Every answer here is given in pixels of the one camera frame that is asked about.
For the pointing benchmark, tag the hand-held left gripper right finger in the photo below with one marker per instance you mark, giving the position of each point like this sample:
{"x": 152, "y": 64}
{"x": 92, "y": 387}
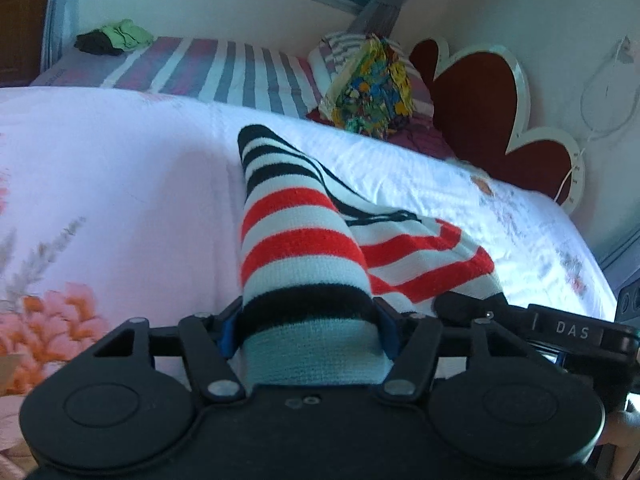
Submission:
{"x": 389, "y": 335}

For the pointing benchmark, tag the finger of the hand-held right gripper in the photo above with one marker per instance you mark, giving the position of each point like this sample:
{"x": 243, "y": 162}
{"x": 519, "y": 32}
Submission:
{"x": 480, "y": 305}

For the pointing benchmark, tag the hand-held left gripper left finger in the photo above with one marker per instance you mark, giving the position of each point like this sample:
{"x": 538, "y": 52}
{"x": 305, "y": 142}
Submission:
{"x": 227, "y": 335}

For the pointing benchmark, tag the red white black striped sock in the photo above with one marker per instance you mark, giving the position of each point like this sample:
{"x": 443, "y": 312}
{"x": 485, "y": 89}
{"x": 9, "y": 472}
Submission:
{"x": 300, "y": 240}

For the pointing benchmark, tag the dark bedside cabinet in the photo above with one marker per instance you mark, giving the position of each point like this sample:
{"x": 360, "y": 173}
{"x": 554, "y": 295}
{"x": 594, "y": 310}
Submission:
{"x": 625, "y": 280}

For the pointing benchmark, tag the white floral bed blanket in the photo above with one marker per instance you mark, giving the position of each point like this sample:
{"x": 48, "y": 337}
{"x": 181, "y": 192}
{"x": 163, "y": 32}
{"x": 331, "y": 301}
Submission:
{"x": 125, "y": 170}

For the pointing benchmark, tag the red heart-shaped headboard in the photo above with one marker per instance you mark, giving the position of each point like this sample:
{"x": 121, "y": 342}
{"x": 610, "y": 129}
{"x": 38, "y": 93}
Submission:
{"x": 475, "y": 95}

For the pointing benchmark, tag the colourful patterned pillow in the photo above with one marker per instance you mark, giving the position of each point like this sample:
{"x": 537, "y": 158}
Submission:
{"x": 370, "y": 90}

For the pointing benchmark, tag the purple striped bed sheet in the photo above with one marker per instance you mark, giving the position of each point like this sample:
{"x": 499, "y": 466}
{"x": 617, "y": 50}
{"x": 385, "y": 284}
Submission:
{"x": 200, "y": 65}

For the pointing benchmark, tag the striped pillow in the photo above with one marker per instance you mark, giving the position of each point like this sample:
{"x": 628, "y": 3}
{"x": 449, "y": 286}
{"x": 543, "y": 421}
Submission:
{"x": 335, "y": 50}

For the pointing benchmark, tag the green cloth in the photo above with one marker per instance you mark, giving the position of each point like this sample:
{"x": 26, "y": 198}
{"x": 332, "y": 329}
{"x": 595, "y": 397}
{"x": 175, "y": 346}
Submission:
{"x": 127, "y": 34}

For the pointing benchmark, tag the black cloth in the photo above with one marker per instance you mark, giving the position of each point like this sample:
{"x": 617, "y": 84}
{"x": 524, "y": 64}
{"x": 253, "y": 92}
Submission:
{"x": 97, "y": 44}

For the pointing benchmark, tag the grey curtain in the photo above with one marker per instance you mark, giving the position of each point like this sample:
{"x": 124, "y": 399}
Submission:
{"x": 385, "y": 0}

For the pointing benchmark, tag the sheer pale curtain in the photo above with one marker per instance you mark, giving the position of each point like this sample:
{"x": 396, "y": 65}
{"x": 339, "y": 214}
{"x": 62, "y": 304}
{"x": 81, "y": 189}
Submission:
{"x": 54, "y": 10}

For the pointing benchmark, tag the brown wooden door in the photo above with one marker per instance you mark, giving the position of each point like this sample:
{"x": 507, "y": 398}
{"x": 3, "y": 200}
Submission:
{"x": 20, "y": 15}

